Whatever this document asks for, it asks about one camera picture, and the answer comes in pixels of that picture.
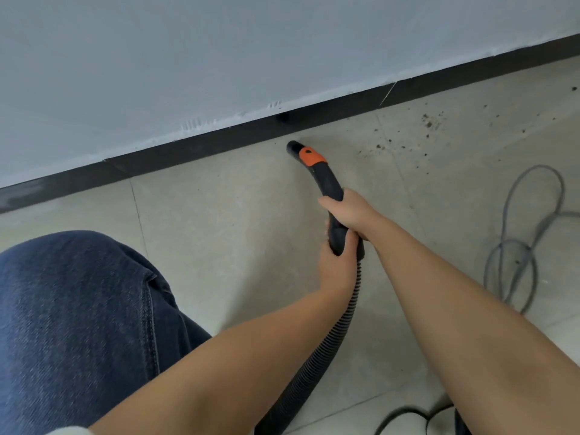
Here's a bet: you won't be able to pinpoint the person's right forearm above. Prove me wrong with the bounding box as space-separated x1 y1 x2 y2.
362 217 580 435

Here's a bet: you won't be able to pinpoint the scattered dirt crumbs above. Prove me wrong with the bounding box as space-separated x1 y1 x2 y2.
358 86 578 161

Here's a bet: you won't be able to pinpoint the black cable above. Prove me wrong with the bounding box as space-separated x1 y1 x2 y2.
374 404 456 435

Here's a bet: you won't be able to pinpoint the grey power cable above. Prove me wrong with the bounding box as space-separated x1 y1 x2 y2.
483 165 580 315

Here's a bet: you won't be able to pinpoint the person's left forearm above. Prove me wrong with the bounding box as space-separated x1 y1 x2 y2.
88 285 352 435

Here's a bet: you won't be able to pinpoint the black vacuum hose with handle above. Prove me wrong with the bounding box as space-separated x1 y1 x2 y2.
254 140 366 435

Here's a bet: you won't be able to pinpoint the person's blue jeans leg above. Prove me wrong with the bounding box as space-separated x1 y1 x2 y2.
0 230 213 435

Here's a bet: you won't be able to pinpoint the person's right hand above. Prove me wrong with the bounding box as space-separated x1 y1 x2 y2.
318 188 386 243

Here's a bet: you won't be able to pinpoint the person's left hand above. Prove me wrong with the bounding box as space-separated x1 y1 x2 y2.
317 218 359 296

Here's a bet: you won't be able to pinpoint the black skirting board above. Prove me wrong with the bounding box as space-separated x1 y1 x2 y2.
0 33 580 214

